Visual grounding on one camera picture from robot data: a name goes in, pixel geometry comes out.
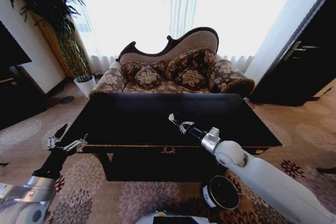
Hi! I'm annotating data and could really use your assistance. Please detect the dark slippers on floor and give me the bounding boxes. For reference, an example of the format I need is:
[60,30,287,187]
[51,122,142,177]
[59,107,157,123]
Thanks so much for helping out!
[46,95,76,107]

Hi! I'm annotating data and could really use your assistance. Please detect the dark wooden coffee table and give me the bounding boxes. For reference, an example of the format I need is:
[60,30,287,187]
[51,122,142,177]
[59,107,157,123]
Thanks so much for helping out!
[56,92,283,183]

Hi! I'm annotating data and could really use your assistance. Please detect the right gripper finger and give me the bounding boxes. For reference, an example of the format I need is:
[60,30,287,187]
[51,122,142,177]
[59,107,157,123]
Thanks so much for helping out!
[172,119,195,128]
[170,119,187,135]

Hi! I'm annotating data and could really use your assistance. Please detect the small square floral pillow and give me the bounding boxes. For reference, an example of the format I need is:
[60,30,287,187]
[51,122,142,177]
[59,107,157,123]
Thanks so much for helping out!
[134,65,163,90]

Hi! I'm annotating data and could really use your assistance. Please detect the dark television cabinet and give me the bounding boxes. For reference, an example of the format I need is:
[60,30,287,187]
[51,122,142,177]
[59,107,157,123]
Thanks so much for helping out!
[0,64,49,131]

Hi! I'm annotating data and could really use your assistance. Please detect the white robot front shell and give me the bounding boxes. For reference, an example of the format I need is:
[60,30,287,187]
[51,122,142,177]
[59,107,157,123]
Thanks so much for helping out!
[134,209,211,224]

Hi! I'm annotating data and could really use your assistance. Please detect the large dark floral pillow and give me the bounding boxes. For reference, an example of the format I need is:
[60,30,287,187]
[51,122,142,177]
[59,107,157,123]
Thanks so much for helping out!
[120,61,148,83]

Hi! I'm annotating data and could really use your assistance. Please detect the white plant pot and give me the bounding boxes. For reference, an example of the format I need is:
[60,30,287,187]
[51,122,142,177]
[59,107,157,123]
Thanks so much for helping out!
[73,74,97,98]

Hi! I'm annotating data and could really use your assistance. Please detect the dark wooden door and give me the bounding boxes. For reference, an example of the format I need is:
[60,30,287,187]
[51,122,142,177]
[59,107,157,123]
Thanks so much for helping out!
[248,0,336,108]

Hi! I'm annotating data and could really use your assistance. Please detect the floral brown chaise sofa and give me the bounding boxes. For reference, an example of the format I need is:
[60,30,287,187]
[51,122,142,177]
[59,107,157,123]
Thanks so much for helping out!
[88,26,256,98]

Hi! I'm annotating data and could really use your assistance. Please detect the black television screen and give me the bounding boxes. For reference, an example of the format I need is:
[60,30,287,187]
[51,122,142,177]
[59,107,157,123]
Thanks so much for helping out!
[0,20,33,70]

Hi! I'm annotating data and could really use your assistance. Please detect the white sheer curtain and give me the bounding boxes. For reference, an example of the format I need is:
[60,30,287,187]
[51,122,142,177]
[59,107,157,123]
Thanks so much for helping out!
[65,0,302,76]

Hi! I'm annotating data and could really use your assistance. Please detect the black round trash bin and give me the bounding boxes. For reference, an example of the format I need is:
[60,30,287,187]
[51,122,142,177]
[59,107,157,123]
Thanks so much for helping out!
[201,175,241,210]

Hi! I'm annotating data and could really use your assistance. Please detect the large fringed floral pillow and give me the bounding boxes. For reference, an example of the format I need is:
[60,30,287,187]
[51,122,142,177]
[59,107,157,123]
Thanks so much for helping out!
[165,47,217,81]

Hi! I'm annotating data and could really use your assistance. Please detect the small beige-flower pillow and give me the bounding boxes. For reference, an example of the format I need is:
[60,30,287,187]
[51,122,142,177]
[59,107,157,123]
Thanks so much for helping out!
[178,67,208,91]

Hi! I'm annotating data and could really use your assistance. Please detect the tall green potted plant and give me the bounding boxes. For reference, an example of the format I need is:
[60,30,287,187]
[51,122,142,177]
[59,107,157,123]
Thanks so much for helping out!
[0,0,93,82]

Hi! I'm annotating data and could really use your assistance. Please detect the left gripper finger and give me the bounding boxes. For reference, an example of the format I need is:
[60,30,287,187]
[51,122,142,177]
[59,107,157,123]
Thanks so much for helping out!
[61,133,89,152]
[47,123,68,150]

